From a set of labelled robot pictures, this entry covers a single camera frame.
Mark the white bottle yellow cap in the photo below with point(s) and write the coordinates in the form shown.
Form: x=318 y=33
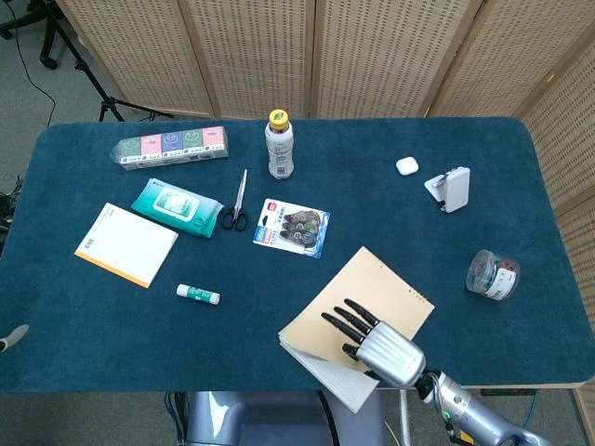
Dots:
x=280 y=153

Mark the white earbuds case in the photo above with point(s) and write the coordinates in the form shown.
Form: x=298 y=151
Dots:
x=406 y=166

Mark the green white glue stick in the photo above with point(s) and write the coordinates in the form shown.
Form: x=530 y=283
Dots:
x=197 y=293

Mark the correction tape blister pack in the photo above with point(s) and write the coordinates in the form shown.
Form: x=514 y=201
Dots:
x=290 y=227

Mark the black tripod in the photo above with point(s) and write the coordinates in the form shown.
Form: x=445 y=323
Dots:
x=107 y=100

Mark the multicolour tissue multipack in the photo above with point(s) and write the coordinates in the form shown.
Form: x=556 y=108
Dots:
x=172 y=146

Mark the green wet wipes pack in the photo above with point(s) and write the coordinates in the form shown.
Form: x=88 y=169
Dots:
x=176 y=206

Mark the white notepad orange edge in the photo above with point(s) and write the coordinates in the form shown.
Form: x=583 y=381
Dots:
x=125 y=244

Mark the black office chair base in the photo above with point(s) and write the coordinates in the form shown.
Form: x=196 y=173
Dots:
x=48 y=46

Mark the blue table mat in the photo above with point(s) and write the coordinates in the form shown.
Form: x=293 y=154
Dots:
x=209 y=344

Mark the white power bank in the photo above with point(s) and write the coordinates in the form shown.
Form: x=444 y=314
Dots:
x=456 y=190

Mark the clear jar of binder clips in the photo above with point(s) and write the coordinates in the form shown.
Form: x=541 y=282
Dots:
x=493 y=276

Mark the woven wooden folding screen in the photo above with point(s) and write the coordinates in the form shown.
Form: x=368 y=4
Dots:
x=255 y=56

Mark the tan spiral notebook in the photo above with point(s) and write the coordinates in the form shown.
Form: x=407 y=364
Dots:
x=372 y=283

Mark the blue-grey robot torso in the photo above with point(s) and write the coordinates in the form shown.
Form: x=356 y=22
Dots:
x=260 y=418

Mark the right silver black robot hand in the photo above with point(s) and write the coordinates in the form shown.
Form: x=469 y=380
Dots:
x=392 y=355

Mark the white folding phone stand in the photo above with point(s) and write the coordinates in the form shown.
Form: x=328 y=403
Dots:
x=434 y=186

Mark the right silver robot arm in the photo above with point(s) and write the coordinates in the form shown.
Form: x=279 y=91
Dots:
x=474 y=409

